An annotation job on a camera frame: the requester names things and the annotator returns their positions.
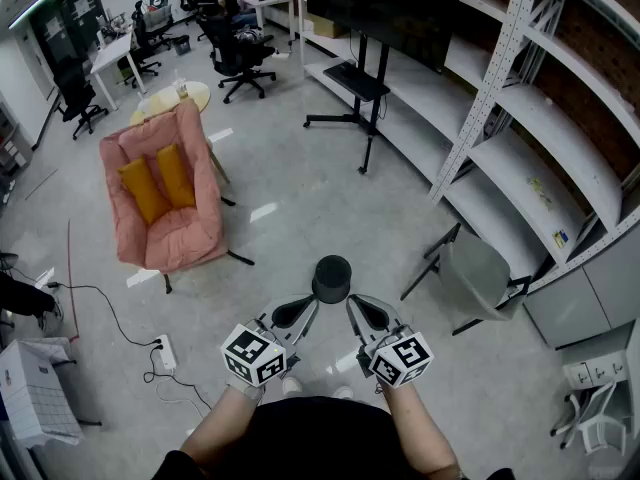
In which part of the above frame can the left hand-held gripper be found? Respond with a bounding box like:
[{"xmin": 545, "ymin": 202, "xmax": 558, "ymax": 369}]
[{"xmin": 220, "ymin": 293, "xmax": 320, "ymax": 388}]

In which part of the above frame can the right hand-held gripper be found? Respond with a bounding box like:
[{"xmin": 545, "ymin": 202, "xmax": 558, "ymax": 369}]
[{"xmin": 345, "ymin": 293, "xmax": 434, "ymax": 390}]

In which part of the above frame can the black round bucket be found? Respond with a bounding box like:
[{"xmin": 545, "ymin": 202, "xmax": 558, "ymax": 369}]
[{"xmin": 310, "ymin": 254, "xmax": 354, "ymax": 305}]

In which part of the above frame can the person's left forearm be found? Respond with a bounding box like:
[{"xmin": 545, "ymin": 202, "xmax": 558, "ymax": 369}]
[{"xmin": 178, "ymin": 383, "xmax": 267, "ymax": 469}]

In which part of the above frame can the person's right forearm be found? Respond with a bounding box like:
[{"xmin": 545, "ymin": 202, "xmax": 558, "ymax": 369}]
[{"xmin": 380, "ymin": 381, "xmax": 462, "ymax": 480}]

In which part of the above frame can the beige wristwatch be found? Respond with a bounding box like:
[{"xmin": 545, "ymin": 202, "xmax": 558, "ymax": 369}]
[{"xmin": 224, "ymin": 376, "xmax": 266, "ymax": 401}]

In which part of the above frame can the grey plastic chair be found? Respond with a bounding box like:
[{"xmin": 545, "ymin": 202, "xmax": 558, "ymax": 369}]
[{"xmin": 399, "ymin": 222, "xmax": 533, "ymax": 337}]

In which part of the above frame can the white power strip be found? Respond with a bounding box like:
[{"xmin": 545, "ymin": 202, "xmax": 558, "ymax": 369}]
[{"xmin": 151, "ymin": 333, "xmax": 179, "ymax": 372}]

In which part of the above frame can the pink cushioned armchair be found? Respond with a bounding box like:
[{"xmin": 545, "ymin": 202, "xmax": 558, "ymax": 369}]
[{"xmin": 98, "ymin": 98, "xmax": 256, "ymax": 295}]

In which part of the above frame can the orange cushion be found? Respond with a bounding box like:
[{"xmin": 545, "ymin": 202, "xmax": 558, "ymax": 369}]
[
  {"xmin": 117, "ymin": 154, "xmax": 174, "ymax": 227},
  {"xmin": 155, "ymin": 143, "xmax": 198, "ymax": 210}
]

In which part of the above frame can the grey cabinet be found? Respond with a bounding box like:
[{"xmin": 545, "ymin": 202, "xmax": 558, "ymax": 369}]
[{"xmin": 521, "ymin": 250, "xmax": 640, "ymax": 351}]

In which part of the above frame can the black monitor stand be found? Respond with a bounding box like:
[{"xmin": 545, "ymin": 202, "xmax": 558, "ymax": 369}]
[{"xmin": 303, "ymin": 29, "xmax": 392, "ymax": 176}]

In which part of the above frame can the white metal shelving rack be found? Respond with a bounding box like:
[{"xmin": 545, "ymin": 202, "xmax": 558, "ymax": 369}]
[{"xmin": 298, "ymin": 0, "xmax": 640, "ymax": 292}]

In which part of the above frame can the white chair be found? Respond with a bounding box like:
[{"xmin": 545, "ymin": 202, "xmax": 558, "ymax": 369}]
[{"xmin": 549, "ymin": 365, "xmax": 632, "ymax": 455}]

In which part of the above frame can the clear glass cup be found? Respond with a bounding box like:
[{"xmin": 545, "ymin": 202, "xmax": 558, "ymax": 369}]
[{"xmin": 172, "ymin": 69, "xmax": 192, "ymax": 101}]

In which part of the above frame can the round wooden table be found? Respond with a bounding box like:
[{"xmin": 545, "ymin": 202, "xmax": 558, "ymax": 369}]
[{"xmin": 129, "ymin": 80, "xmax": 232, "ymax": 185}]

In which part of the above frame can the white cardboard box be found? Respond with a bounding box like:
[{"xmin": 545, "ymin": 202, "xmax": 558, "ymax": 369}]
[{"xmin": 0, "ymin": 337, "xmax": 85, "ymax": 450}]

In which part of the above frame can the white desk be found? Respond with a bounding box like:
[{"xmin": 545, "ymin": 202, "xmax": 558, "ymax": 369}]
[
  {"xmin": 88, "ymin": 29, "xmax": 148, "ymax": 112},
  {"xmin": 238, "ymin": 0, "xmax": 298, "ymax": 43}
]

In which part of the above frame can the black monitor screen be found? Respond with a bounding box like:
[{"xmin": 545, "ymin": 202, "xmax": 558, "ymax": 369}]
[{"xmin": 305, "ymin": 0, "xmax": 467, "ymax": 75}]

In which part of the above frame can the white cable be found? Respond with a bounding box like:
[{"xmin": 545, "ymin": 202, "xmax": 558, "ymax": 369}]
[{"xmin": 143, "ymin": 366, "xmax": 215, "ymax": 422}]

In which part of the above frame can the thin black cable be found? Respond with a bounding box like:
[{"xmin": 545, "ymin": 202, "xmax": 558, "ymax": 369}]
[{"xmin": 45, "ymin": 281, "xmax": 162, "ymax": 348}]

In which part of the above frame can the red cable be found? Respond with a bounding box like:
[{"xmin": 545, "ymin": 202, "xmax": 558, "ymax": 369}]
[{"xmin": 65, "ymin": 219, "xmax": 82, "ymax": 343}]

